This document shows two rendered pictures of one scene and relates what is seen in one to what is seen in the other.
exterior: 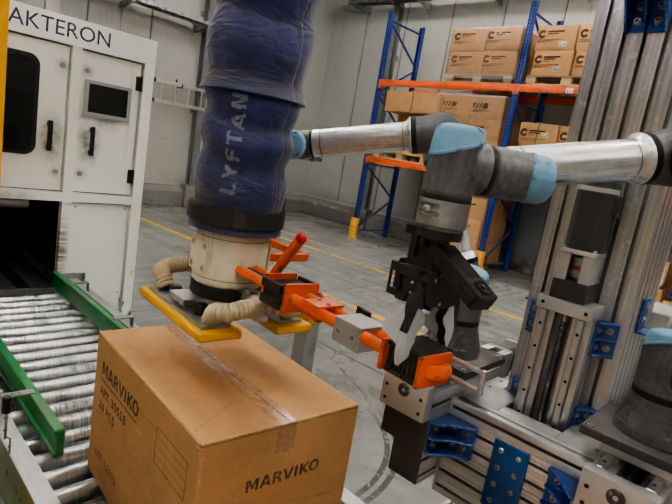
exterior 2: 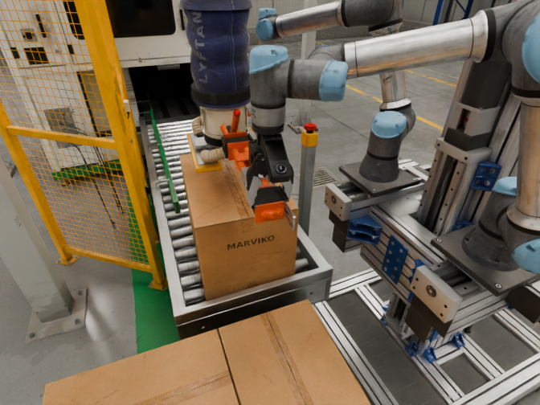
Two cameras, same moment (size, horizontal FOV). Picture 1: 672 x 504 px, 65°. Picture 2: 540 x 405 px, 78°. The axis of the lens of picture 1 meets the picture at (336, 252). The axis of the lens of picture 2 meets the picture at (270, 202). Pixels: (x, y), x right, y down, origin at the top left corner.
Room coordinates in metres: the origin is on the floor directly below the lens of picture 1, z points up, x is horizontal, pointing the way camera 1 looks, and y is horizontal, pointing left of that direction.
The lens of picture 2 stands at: (0.15, -0.44, 1.69)
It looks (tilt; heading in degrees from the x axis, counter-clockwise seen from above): 35 degrees down; 25
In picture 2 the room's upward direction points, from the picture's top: straight up
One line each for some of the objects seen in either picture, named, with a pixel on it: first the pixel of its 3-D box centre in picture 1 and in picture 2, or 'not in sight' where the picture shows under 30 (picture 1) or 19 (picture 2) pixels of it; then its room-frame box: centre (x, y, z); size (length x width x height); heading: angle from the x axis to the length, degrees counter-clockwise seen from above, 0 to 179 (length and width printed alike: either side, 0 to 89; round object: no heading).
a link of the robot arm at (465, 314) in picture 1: (463, 290); (386, 132); (1.39, -0.36, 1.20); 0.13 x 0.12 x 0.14; 171
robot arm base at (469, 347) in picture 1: (454, 332); (380, 161); (1.38, -0.35, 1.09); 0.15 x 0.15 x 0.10
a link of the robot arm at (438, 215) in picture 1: (441, 215); (267, 114); (0.79, -0.15, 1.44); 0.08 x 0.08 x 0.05
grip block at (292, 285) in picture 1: (289, 292); (238, 145); (1.04, 0.08, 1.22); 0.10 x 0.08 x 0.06; 132
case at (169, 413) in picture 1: (211, 438); (234, 214); (1.23, 0.24, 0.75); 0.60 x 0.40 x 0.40; 42
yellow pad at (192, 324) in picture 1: (187, 304); (202, 146); (1.17, 0.32, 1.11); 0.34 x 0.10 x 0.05; 42
